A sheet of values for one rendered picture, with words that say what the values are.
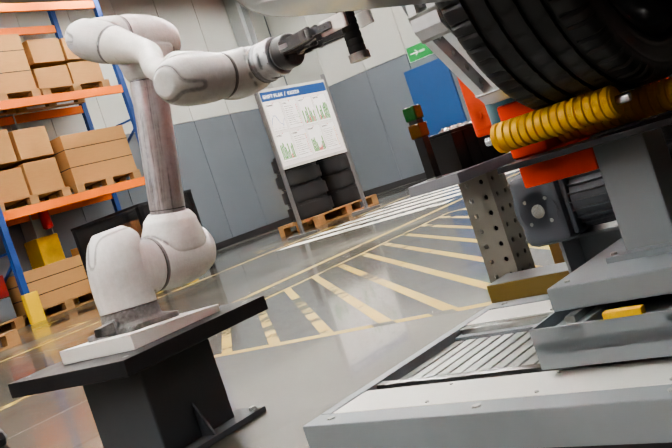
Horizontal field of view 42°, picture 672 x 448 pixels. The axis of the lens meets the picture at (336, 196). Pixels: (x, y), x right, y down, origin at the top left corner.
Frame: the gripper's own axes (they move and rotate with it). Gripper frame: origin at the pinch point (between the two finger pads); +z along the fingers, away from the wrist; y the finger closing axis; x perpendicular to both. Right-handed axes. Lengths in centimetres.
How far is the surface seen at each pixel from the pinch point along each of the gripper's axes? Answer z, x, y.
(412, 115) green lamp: -29, -20, -53
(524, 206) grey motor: 2, -50, -39
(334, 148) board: -646, 9, -747
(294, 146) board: -641, 26, -668
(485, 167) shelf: -22, -40, -68
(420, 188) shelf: -35, -39, -53
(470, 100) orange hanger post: -15, -21, -60
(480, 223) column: -32, -55, -73
